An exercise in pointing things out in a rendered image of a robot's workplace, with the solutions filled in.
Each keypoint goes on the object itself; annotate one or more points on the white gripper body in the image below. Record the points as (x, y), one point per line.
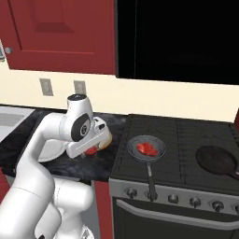
(82, 146)

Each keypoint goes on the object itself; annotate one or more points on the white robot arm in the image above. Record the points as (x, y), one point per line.
(34, 174)

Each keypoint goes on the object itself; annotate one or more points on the tan wooden bowl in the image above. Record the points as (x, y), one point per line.
(106, 140)

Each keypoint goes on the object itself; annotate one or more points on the white plate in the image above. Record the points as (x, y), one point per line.
(51, 152)

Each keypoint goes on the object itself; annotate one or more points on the red raw steak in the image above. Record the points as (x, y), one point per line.
(91, 151)
(147, 149)

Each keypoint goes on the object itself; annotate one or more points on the grey frying pan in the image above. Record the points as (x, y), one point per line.
(146, 151)

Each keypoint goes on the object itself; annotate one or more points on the silver stove knob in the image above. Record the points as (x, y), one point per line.
(152, 195)
(195, 202)
(173, 198)
(236, 208)
(131, 192)
(217, 205)

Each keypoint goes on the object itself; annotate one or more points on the red base cupboard door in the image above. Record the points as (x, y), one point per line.
(103, 211)

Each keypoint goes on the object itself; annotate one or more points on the grey sink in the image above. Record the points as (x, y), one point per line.
(12, 119)

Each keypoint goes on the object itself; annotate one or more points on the black stove range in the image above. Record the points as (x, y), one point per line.
(186, 174)

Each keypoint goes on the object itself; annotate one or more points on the black oven door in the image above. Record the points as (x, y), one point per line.
(161, 225)

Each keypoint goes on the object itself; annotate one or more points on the silver cupboard knob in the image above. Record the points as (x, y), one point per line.
(8, 50)

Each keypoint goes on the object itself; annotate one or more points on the dark round skillet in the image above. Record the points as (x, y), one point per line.
(216, 160)

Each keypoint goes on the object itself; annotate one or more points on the black microwave oven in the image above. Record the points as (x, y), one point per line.
(177, 37)

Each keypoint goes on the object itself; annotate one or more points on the grey wall outlet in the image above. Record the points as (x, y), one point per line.
(80, 87)
(46, 87)

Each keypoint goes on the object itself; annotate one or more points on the red wall cupboard door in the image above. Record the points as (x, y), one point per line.
(62, 34)

